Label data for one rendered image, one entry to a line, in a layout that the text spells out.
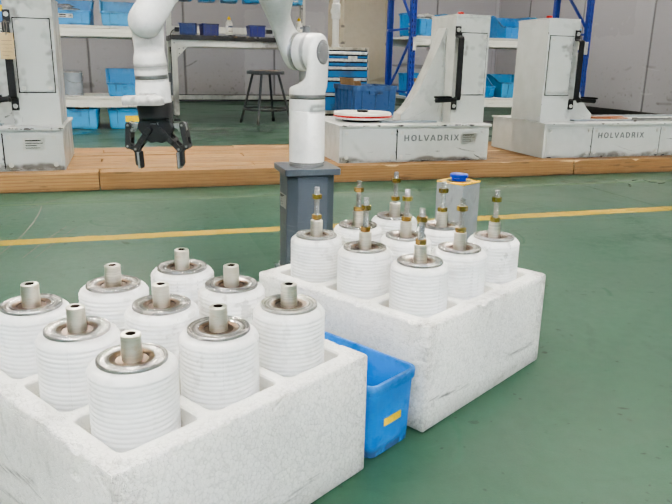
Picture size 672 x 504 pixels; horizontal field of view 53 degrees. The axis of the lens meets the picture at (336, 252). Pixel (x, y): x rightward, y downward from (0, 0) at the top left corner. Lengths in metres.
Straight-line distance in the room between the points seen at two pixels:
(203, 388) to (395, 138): 2.72
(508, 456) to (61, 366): 0.65
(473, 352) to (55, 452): 0.68
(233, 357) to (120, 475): 0.18
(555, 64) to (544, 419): 2.88
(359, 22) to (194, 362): 7.02
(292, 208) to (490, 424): 0.83
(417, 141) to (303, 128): 1.79
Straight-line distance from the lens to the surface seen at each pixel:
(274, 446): 0.85
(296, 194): 1.74
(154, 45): 1.58
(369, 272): 1.15
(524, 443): 1.13
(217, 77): 9.60
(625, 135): 4.14
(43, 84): 3.25
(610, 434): 1.20
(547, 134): 3.84
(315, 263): 1.23
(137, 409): 0.75
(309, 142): 1.74
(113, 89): 5.84
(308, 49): 1.72
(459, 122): 3.64
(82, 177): 3.14
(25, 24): 3.25
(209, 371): 0.81
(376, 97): 5.84
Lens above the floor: 0.57
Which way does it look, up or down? 16 degrees down
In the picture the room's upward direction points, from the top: 1 degrees clockwise
